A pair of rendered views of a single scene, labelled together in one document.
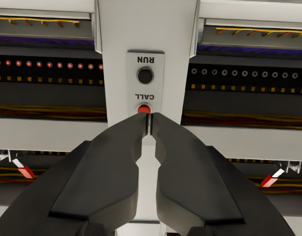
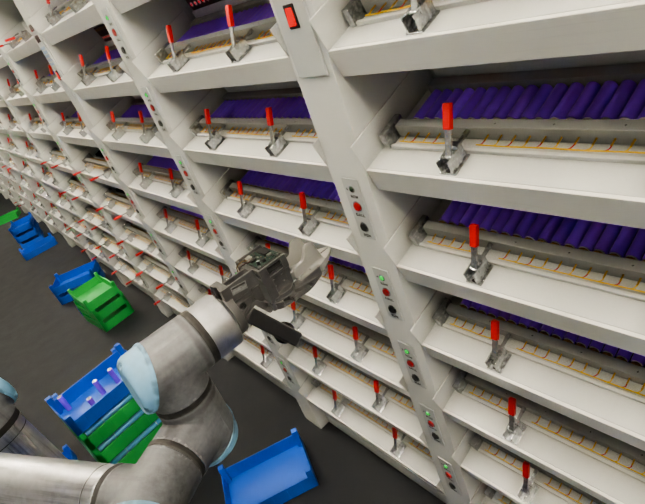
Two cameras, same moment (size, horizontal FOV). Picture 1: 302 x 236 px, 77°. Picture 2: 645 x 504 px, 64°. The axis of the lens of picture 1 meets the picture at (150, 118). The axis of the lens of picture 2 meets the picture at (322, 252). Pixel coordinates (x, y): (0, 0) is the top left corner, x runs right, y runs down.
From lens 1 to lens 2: 0.88 m
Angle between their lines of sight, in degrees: 81
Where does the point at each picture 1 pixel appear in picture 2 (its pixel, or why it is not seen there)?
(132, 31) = (377, 248)
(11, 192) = not seen: outside the picture
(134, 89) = (366, 220)
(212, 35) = not seen: hidden behind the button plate
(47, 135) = (412, 186)
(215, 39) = not seen: hidden behind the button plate
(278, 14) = (336, 235)
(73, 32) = (437, 232)
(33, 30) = (463, 237)
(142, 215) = (317, 87)
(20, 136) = (430, 187)
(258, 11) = (342, 240)
